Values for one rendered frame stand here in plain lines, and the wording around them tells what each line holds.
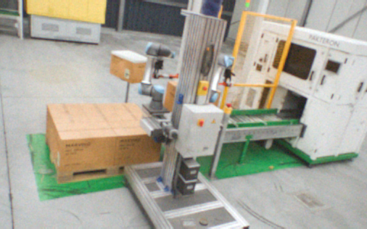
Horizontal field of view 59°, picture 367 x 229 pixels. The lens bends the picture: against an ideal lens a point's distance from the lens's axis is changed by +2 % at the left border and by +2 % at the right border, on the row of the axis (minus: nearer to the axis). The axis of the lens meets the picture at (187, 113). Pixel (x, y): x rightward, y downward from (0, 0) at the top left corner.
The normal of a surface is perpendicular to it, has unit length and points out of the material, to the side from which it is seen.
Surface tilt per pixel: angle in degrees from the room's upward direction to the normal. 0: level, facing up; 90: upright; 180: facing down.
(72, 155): 90
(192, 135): 90
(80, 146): 90
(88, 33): 90
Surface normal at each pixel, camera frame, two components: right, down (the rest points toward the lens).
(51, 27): 0.48, 0.40
